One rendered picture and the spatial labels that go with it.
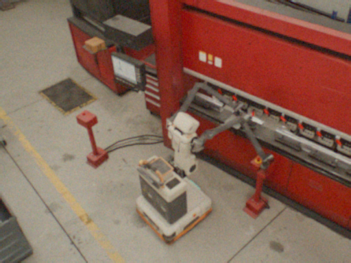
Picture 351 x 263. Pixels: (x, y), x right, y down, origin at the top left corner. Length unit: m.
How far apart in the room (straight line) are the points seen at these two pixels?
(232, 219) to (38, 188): 2.45
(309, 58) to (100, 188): 3.02
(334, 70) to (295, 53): 0.38
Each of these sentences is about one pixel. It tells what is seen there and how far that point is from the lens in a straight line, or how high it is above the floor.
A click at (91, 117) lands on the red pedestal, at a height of 0.80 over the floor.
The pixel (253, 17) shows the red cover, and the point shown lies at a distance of 3.67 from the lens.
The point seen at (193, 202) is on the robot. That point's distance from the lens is 4.44.
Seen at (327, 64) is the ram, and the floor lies 2.00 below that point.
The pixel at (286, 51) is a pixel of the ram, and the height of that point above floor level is 2.00.
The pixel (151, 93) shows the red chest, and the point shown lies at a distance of 5.56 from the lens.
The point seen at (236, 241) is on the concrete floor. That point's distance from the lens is 4.51.
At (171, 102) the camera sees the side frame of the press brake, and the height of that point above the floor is 0.89.
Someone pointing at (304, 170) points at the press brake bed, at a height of 0.71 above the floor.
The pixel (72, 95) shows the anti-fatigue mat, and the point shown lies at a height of 0.01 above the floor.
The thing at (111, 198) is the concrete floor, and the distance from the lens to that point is 4.95.
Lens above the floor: 3.86
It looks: 39 degrees down
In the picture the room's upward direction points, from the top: straight up
